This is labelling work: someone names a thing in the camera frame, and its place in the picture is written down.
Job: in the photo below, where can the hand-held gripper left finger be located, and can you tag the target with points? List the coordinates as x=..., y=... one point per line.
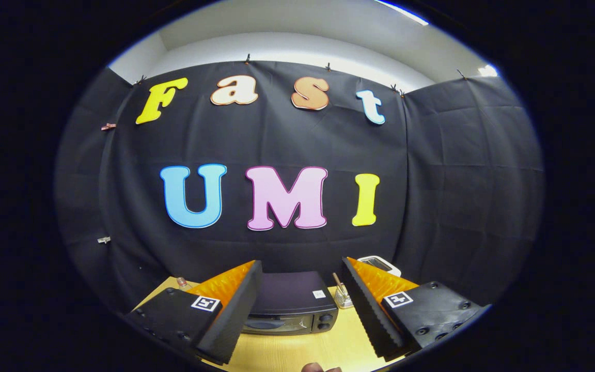
x=235, y=315

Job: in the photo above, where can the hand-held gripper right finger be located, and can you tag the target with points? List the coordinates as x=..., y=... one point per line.
x=370, y=315

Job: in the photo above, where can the black toaster oven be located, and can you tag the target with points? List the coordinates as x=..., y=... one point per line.
x=292, y=292

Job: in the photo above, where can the white bread toaster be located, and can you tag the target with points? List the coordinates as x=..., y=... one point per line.
x=393, y=268

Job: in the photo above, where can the clear plastic water bottle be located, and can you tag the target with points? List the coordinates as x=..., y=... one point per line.
x=182, y=282

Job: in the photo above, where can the black backdrop cloth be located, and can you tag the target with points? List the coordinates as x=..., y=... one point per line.
x=277, y=139

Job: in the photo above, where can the pink clip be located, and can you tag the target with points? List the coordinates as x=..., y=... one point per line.
x=108, y=126

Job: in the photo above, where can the ceiling light strip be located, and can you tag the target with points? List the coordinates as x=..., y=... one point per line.
x=403, y=11

